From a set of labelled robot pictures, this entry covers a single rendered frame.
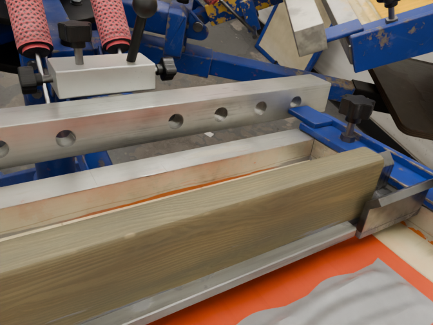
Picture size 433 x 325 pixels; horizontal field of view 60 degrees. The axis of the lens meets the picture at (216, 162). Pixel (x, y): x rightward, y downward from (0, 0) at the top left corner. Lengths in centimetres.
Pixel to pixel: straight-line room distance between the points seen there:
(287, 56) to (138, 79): 256
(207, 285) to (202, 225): 5
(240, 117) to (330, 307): 29
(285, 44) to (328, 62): 37
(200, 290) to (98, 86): 30
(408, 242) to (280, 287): 17
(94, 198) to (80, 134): 8
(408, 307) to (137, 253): 24
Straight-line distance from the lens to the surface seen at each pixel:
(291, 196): 31
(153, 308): 29
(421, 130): 99
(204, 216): 26
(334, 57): 290
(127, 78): 51
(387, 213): 42
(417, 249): 47
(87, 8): 92
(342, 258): 41
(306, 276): 38
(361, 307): 37
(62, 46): 71
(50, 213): 42
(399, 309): 38
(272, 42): 317
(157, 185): 44
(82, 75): 49
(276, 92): 57
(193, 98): 50
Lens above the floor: 139
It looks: 43 degrees down
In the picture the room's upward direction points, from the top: 17 degrees clockwise
